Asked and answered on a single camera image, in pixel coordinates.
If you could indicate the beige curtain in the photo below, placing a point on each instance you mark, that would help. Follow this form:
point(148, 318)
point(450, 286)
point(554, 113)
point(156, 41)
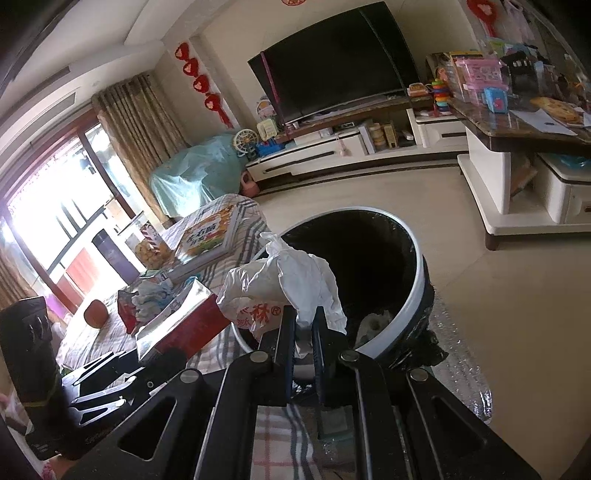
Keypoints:
point(11, 281)
point(134, 138)

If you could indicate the teal covered chair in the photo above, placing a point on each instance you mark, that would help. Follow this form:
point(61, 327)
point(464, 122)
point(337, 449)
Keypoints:
point(194, 175)

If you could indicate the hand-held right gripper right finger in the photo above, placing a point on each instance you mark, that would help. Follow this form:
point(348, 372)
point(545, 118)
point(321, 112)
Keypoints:
point(319, 364)

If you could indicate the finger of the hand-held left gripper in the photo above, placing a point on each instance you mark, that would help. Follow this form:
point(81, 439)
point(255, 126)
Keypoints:
point(101, 367)
point(115, 397)

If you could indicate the colourful game box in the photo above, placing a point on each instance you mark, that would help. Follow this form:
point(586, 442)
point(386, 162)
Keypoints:
point(207, 240)

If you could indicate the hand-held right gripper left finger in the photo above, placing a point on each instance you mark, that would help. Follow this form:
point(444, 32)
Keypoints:
point(288, 355)

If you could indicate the white trash bin black liner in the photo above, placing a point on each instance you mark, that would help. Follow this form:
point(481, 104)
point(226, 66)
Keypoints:
point(411, 295)

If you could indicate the blue white wrapper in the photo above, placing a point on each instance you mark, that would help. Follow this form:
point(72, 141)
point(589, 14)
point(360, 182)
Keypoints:
point(154, 300)

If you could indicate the red apple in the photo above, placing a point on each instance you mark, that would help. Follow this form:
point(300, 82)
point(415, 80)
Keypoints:
point(96, 314)

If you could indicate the glass cookie jar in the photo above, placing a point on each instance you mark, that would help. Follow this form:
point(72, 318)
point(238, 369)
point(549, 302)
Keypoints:
point(152, 254)

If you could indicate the yellow patterned board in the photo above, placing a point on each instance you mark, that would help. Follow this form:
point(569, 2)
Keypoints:
point(556, 110)

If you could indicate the red heart hanging decoration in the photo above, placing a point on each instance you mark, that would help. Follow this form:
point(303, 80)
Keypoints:
point(482, 11)
point(203, 83)

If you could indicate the black flat television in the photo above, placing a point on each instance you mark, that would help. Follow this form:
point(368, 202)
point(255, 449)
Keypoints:
point(332, 60)

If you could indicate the small white printed box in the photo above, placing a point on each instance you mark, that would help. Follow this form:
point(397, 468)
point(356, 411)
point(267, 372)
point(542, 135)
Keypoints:
point(157, 276)

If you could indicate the clear plastic sheet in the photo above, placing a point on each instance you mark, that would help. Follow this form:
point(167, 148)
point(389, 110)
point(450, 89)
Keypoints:
point(461, 369)

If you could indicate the wall photos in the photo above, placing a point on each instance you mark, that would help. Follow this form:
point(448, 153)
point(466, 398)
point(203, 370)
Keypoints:
point(519, 18)

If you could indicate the round red wall decal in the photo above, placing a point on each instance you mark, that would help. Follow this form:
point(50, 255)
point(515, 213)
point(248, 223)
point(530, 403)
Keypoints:
point(294, 2)

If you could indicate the white television stand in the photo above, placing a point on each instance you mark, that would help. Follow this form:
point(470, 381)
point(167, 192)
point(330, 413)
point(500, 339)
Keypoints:
point(323, 152)

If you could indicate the marble top coffee table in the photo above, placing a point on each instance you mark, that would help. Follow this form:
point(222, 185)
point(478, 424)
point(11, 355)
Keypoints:
point(485, 184)

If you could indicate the pink toy box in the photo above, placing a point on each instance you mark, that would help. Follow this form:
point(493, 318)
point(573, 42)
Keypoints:
point(480, 78)

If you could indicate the colourful toy sign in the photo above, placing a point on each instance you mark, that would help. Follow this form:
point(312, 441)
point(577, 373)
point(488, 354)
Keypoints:
point(266, 122)

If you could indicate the white plastic bag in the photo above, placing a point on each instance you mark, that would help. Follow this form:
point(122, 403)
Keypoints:
point(295, 281)

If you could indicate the purple drinking bottle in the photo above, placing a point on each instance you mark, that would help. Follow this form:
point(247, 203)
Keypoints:
point(111, 251)

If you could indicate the white ferris wheel toy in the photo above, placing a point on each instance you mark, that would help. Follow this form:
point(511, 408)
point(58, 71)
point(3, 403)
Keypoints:
point(244, 141)

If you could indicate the balcony glass door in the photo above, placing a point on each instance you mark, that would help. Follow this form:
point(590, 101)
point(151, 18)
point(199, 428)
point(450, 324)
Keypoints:
point(64, 207)

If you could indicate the red yellow snack packet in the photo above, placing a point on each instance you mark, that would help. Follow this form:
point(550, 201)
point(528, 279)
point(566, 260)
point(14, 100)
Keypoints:
point(189, 323)

